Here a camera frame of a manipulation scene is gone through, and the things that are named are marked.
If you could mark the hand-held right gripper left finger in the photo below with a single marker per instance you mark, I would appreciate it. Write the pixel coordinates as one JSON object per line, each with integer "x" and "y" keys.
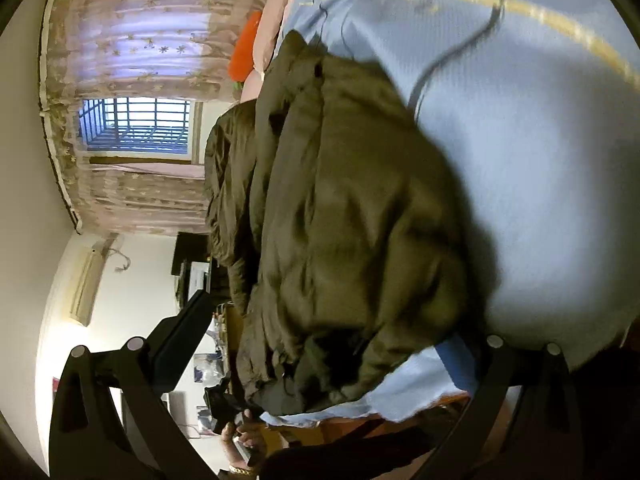
{"x": 177, "y": 340}

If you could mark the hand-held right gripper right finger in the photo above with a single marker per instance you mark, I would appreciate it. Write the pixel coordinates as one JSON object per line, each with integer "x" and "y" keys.
{"x": 495, "y": 375}

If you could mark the olive green hooded jacket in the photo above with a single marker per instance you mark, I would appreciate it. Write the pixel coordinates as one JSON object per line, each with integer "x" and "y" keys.
{"x": 350, "y": 210}

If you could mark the person's left hand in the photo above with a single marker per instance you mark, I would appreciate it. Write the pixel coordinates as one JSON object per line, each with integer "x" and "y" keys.
{"x": 252, "y": 442}

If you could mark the clear plastic bag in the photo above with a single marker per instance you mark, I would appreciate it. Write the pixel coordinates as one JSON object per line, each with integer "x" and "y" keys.
{"x": 207, "y": 367}

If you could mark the white printer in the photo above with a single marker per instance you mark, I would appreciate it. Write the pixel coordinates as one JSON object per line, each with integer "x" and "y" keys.
{"x": 196, "y": 280}

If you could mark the black monitor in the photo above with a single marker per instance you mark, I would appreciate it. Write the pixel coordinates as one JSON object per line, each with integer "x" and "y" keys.
{"x": 190, "y": 250}

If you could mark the narrow floral lace curtain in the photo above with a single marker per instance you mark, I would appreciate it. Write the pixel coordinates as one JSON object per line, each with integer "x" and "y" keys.
{"x": 140, "y": 195}

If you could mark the barred window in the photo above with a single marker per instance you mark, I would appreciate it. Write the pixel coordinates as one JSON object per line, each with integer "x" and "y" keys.
{"x": 137, "y": 127}

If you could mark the blue plaid bed sheet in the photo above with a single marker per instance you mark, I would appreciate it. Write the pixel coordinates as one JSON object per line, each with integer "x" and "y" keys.
{"x": 540, "y": 160}

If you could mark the orange pillow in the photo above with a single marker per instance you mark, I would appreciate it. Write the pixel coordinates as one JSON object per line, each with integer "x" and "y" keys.
{"x": 245, "y": 45}

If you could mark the wide floral lace curtain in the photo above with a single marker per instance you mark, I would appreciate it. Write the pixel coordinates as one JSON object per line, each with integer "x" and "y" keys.
{"x": 150, "y": 35}

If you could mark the pink pillow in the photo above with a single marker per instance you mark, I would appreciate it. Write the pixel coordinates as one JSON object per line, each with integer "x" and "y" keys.
{"x": 270, "y": 30}

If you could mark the wall air conditioner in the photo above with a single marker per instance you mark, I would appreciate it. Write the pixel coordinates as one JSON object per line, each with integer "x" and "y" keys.
{"x": 86, "y": 287}

